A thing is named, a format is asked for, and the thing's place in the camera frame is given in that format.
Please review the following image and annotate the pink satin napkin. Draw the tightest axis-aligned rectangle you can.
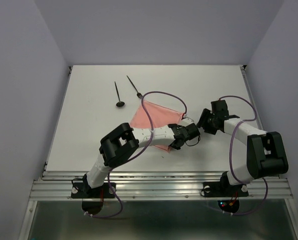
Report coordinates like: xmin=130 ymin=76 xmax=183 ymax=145
xmin=129 ymin=100 xmax=186 ymax=152

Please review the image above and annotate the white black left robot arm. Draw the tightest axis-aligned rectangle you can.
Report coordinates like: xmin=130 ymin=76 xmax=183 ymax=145
xmin=82 ymin=123 xmax=200 ymax=197

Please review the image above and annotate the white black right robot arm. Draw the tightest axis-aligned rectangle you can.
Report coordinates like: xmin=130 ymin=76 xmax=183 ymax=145
xmin=197 ymin=100 xmax=289 ymax=195

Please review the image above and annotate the black fork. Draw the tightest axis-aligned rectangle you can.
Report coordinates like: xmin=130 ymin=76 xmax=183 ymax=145
xmin=126 ymin=76 xmax=143 ymax=99

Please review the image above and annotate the black spoon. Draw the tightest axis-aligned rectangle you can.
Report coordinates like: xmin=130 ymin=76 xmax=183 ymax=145
xmin=114 ymin=82 xmax=125 ymax=108

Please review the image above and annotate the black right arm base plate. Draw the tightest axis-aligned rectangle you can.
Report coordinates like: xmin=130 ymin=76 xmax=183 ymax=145
xmin=200 ymin=181 xmax=249 ymax=198

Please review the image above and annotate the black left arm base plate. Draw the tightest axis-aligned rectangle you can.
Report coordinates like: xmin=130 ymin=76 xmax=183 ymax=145
xmin=70 ymin=182 xmax=115 ymax=199

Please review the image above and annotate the aluminium frame rail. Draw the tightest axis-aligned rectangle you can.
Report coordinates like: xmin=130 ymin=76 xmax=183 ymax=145
xmin=29 ymin=171 xmax=293 ymax=201

